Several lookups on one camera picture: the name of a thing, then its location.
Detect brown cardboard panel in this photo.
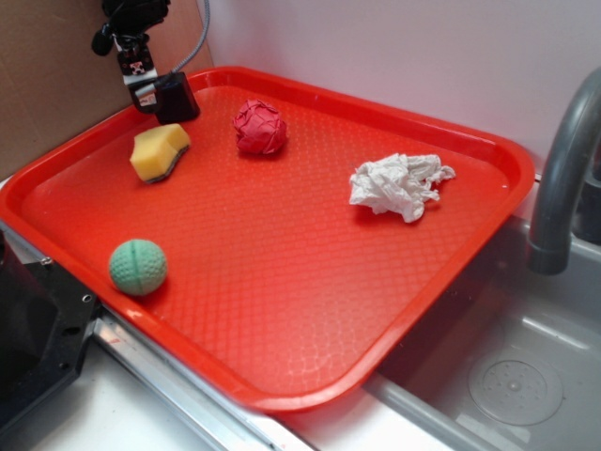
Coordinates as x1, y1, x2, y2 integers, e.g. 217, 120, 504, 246
0, 0, 215, 182

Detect crumpled red paper ball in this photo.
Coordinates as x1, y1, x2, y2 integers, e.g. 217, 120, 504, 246
232, 99, 287, 155

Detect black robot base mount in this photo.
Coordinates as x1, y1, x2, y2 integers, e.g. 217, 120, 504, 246
1, 237, 99, 434

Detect yellow sponge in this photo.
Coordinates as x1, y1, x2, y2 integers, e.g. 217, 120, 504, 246
130, 124, 192, 182

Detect grey faucet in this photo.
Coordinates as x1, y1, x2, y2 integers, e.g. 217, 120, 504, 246
527, 69, 600, 275

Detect grey sink basin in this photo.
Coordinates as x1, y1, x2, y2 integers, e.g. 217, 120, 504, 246
366, 219, 600, 450

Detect red plastic tray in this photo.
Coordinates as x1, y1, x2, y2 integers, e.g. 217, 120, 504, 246
1, 68, 534, 412

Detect grey braided cable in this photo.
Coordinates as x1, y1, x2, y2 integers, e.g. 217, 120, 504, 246
168, 0, 212, 79

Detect black gripper with marker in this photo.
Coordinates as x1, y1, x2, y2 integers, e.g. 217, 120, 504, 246
91, 0, 170, 115

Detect green dimpled ball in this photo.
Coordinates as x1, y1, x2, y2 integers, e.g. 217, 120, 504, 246
109, 239, 168, 296

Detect black box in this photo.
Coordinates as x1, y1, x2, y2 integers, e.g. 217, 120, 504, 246
155, 72, 201, 125

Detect metal rail strip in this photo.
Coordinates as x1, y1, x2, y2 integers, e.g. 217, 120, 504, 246
0, 220, 301, 451

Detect crumpled white paper towel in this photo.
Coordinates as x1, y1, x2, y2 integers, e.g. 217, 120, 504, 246
348, 153, 456, 224

